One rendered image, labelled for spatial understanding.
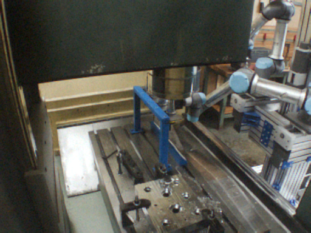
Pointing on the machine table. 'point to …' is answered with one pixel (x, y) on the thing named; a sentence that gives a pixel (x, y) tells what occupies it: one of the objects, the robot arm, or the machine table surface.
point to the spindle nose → (172, 83)
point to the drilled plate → (154, 211)
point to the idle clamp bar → (132, 167)
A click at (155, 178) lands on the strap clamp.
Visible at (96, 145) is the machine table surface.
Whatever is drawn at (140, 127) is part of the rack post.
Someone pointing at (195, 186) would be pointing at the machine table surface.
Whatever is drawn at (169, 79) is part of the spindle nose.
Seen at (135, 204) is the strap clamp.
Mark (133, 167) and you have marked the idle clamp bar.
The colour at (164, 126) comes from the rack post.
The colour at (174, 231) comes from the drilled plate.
